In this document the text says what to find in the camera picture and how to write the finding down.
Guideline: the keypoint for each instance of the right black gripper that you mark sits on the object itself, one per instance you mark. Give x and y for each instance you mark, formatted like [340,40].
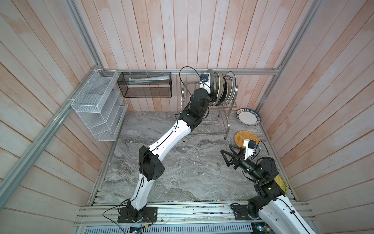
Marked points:
[238,162]

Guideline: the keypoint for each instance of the orange woven plate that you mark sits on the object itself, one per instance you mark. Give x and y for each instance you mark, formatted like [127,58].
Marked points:
[241,136]

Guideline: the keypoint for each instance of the stainless steel dish rack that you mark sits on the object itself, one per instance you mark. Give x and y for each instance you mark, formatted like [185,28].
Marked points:
[217,122]

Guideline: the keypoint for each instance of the white plate with lettered rim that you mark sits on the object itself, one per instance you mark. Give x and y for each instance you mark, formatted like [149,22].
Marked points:
[248,117]

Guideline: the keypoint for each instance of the dark blue oval plate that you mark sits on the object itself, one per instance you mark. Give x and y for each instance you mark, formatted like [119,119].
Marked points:
[224,96]

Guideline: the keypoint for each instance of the cream floral plate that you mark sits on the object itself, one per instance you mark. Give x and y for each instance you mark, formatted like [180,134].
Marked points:
[222,79]

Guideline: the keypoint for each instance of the sunburst plate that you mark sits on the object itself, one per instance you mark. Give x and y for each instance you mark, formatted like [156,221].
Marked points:
[218,86]
[230,83]

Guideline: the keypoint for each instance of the grey green plain plate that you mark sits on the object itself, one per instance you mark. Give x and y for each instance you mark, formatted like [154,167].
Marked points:
[211,82]

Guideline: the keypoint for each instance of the white plate with black emblem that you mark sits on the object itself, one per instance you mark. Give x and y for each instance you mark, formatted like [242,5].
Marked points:
[233,91]

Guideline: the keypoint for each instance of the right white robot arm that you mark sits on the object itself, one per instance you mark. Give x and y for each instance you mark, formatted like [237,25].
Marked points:
[271,205]

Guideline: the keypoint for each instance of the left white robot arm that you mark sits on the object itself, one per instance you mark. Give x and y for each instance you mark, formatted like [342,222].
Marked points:
[151,157]

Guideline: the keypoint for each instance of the yellow woven plate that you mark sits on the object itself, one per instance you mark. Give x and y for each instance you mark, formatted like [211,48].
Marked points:
[281,183]

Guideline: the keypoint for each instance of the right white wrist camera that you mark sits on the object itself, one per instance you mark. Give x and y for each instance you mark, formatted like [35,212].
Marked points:
[251,149]

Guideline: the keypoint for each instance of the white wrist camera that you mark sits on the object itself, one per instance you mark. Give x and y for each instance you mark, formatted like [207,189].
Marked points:
[205,82]
[251,149]

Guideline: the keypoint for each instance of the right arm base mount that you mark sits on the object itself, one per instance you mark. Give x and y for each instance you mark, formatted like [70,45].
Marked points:
[251,210]

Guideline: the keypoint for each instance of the aluminium front rail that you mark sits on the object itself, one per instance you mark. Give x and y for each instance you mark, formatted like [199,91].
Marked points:
[167,213]

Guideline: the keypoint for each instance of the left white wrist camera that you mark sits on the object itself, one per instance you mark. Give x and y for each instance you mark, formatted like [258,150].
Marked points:
[205,82]

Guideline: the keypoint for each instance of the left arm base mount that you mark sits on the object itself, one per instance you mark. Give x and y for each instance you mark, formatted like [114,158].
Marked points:
[146,215]

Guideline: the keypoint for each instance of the black mesh wall basket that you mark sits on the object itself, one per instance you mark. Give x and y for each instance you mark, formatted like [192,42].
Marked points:
[144,85]

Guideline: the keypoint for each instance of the white mesh wall shelf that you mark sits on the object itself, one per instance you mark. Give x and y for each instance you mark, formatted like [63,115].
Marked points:
[100,105]

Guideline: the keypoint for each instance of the horizontal aluminium wall rail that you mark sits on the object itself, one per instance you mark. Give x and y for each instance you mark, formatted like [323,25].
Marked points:
[190,71]

